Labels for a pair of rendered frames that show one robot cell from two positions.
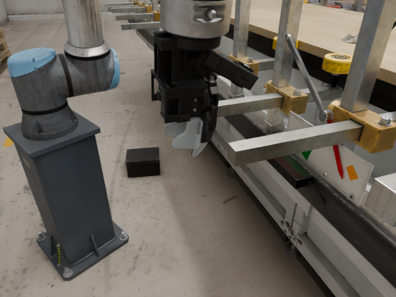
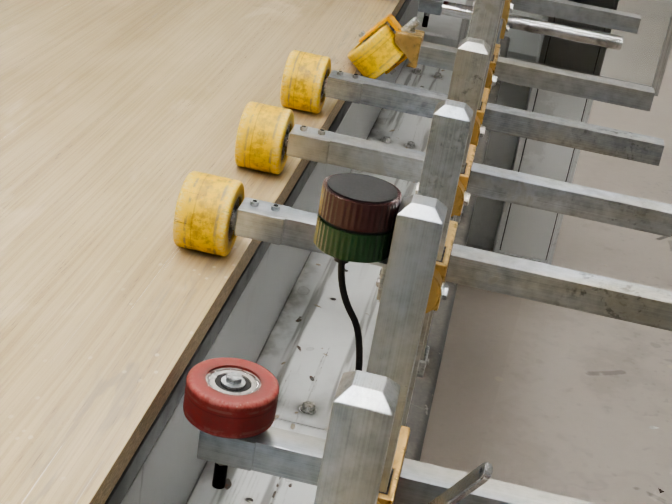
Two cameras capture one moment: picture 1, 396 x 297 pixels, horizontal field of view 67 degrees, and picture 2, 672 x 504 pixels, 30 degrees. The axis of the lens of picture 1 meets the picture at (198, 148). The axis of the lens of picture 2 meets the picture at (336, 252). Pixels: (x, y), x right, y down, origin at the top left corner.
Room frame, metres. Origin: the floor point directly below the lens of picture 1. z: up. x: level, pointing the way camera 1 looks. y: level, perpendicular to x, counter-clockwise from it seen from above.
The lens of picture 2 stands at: (1.36, 0.02, 1.47)
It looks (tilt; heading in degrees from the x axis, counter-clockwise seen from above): 25 degrees down; 206
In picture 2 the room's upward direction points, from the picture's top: 10 degrees clockwise
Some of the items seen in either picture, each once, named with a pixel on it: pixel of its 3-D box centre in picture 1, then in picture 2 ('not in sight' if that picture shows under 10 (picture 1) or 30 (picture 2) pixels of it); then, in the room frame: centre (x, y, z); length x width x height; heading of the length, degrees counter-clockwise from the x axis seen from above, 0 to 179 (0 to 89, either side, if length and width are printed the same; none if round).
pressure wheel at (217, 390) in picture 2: not in sight; (226, 431); (0.56, -0.44, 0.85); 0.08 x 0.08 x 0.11
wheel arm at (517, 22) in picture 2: not in sight; (519, 23); (-1.15, -0.87, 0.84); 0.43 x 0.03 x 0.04; 110
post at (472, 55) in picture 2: not in sight; (434, 235); (0.08, -0.48, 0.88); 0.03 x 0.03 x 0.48; 20
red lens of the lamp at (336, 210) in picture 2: not in sight; (359, 202); (0.57, -0.35, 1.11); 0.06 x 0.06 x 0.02
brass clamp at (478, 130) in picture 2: not in sight; (465, 115); (-0.17, -0.57, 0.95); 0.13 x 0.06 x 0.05; 20
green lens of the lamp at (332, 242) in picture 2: not in sight; (354, 232); (0.57, -0.35, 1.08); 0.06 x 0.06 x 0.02
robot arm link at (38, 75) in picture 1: (40, 78); not in sight; (0.99, 0.53, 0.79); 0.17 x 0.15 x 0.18; 121
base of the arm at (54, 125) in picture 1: (48, 115); not in sight; (0.99, 0.54, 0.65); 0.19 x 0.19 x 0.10
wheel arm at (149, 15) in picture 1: (149, 16); not in sight; (2.15, 0.32, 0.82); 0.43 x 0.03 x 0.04; 110
